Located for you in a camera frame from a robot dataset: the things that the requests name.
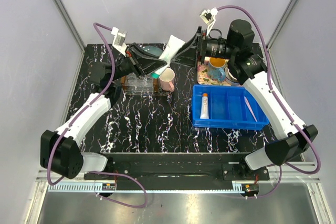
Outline purple cable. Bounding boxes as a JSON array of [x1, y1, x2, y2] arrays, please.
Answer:
[[47, 23, 148, 208], [216, 5, 321, 199]]

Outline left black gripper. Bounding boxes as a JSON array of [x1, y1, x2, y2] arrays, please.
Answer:
[[109, 43, 167, 83]]

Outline white cream mug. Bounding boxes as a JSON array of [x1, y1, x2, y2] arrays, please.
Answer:
[[225, 67, 241, 87]]

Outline pink toothbrush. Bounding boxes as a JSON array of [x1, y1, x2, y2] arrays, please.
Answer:
[[244, 97, 258, 122]]

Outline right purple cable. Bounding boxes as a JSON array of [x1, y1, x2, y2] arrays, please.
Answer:
[[216, 5, 321, 199]]

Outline teal ceramic plate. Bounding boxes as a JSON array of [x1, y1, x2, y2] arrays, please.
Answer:
[[142, 45, 163, 57]]

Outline orange cap toothpaste tube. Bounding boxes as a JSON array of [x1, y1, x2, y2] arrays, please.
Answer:
[[200, 93, 209, 119]]

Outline aluminium rail frame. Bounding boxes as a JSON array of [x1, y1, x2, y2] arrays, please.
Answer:
[[26, 42, 336, 224]]

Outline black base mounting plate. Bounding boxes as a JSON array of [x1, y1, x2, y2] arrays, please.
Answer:
[[83, 153, 270, 190]]

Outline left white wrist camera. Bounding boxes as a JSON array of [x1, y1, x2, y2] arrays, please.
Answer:
[[111, 27, 127, 55]]

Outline teal cap toothpaste tube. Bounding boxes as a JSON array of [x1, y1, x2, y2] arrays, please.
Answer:
[[151, 35, 185, 79]]

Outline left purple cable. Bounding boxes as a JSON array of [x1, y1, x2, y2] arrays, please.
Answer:
[[47, 23, 148, 208]]

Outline blue mug orange interior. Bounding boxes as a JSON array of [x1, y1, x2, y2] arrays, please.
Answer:
[[207, 58, 226, 82]]

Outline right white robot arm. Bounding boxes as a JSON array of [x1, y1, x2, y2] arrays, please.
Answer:
[[172, 19, 318, 180]]

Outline clear acrylic tray wooden handles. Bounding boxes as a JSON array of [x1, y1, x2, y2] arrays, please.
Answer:
[[120, 73, 172, 96]]

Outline floral serving tray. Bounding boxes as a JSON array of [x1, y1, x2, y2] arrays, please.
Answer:
[[197, 59, 231, 86]]

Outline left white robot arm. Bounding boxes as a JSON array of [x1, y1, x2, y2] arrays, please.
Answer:
[[40, 43, 175, 185]]

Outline pink ceramic mug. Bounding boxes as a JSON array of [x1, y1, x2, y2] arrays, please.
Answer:
[[159, 68, 175, 92]]

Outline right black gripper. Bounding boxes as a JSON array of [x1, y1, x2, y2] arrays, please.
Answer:
[[171, 27, 237, 69]]

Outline blue plastic bin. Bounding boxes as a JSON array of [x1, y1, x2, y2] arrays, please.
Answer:
[[192, 84, 269, 131]]

